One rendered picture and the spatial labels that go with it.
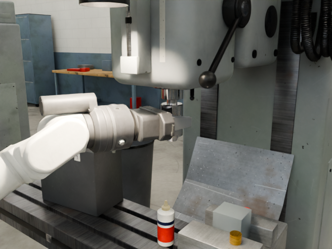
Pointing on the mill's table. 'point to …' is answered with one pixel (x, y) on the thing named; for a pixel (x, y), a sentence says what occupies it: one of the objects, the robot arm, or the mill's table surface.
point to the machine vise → (260, 229)
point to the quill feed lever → (228, 18)
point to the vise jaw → (210, 238)
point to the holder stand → (87, 183)
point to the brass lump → (235, 237)
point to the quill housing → (178, 44)
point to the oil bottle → (165, 225)
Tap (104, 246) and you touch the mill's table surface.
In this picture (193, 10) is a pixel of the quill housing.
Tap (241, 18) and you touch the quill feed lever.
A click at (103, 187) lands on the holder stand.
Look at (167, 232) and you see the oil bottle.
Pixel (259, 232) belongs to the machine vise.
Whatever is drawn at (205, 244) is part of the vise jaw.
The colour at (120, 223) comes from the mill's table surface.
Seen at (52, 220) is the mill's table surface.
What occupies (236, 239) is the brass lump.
